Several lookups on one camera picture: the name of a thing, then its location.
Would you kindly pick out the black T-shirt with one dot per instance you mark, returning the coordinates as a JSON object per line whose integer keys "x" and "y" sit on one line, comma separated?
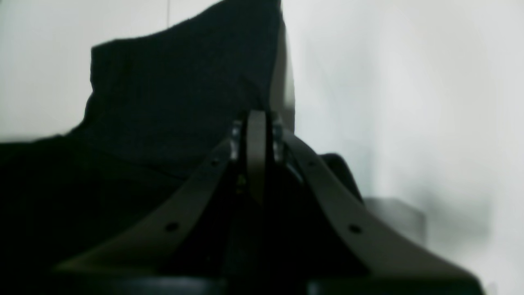
{"x": 159, "y": 105}

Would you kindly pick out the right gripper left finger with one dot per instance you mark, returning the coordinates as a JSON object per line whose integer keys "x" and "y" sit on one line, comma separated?
{"x": 141, "y": 249}

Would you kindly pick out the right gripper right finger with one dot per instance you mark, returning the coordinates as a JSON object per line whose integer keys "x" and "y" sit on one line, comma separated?
{"x": 337, "y": 241}

